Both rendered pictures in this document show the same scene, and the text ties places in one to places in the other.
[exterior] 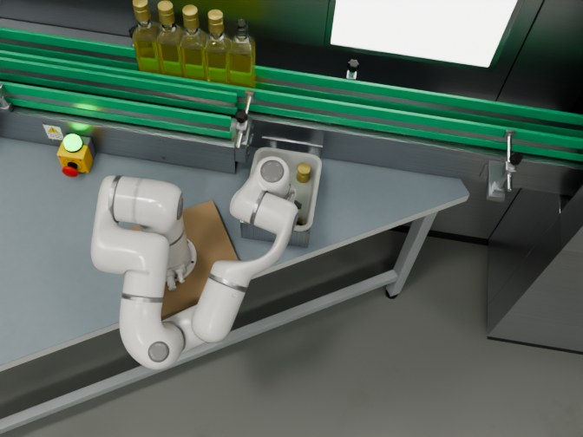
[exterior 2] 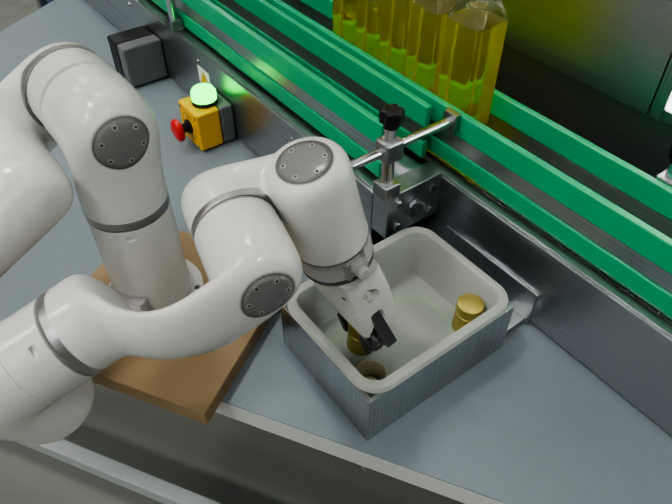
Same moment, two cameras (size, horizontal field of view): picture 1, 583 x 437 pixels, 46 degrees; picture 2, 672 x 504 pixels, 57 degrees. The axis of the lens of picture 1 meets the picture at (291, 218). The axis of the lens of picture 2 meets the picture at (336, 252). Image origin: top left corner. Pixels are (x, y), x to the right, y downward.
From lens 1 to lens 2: 1.07 m
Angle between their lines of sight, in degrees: 33
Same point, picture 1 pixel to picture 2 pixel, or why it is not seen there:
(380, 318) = not seen: outside the picture
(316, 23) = (651, 48)
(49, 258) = not seen: hidden behind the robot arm
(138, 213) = (44, 104)
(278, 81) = (526, 141)
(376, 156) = (636, 377)
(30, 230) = not seen: hidden behind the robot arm
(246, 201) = (206, 185)
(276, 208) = (239, 228)
